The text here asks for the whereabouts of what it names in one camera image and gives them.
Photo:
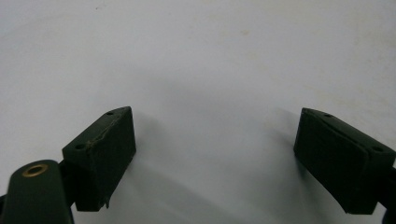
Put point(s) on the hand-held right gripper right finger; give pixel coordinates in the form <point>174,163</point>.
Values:
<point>339,161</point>

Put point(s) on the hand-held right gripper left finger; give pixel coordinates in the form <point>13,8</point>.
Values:
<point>102,161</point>

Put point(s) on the white table sheet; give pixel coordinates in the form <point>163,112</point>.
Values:
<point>199,56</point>

